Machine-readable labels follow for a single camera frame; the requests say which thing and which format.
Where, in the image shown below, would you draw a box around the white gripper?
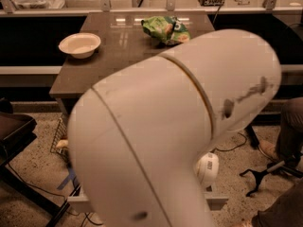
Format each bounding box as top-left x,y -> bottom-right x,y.
195,152 -> 219,188

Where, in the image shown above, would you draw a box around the grey drawer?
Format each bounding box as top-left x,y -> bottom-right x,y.
67,184 -> 229,213

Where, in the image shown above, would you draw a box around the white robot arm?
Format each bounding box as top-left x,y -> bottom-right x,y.
67,29 -> 281,227

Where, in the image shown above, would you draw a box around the grey drawer cabinet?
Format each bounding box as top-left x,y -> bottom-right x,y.
49,10 -> 214,115

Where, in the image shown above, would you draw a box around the black table leg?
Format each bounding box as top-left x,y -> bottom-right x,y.
245,125 -> 259,148

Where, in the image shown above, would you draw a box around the black grabber tool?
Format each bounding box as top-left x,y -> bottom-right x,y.
241,161 -> 303,197

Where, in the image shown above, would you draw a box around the seated person legs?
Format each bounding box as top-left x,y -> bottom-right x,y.
240,96 -> 303,227

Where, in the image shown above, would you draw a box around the green chip bag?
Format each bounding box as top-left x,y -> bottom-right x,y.
141,16 -> 191,45

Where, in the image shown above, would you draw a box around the white paper bowl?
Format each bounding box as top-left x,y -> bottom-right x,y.
59,33 -> 101,59

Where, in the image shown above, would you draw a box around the black chair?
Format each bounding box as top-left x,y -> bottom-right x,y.
0,102 -> 73,227

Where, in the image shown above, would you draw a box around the black cable right floor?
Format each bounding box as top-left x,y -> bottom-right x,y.
215,131 -> 248,153

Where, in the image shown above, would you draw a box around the black floor cable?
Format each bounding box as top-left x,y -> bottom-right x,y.
0,142 -> 105,227

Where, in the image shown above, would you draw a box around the wire basket with items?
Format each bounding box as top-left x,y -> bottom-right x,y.
50,118 -> 69,162

